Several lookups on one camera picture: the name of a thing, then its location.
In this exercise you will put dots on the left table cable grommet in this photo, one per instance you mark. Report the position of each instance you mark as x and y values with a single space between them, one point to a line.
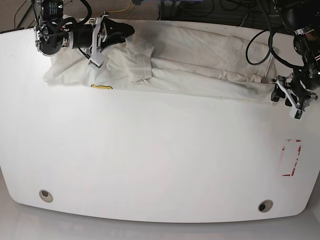
46 196

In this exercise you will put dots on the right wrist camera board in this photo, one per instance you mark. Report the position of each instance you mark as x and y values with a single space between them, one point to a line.
96 63

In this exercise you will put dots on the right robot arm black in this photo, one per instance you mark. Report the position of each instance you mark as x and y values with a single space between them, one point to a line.
52 30

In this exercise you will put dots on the red tape rectangle marking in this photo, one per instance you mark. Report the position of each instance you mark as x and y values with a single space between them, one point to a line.
289 157

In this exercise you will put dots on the table cable grommet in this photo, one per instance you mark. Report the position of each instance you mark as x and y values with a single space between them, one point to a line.
46 196
265 206

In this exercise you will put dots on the right table cable grommet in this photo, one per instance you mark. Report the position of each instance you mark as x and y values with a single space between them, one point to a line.
265 206

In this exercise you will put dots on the white t-shirt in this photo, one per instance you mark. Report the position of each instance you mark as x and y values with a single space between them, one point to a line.
173 59

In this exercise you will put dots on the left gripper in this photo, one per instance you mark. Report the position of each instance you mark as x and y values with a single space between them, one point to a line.
299 92

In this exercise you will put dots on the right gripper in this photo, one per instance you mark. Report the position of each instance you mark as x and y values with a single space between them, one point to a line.
89 37

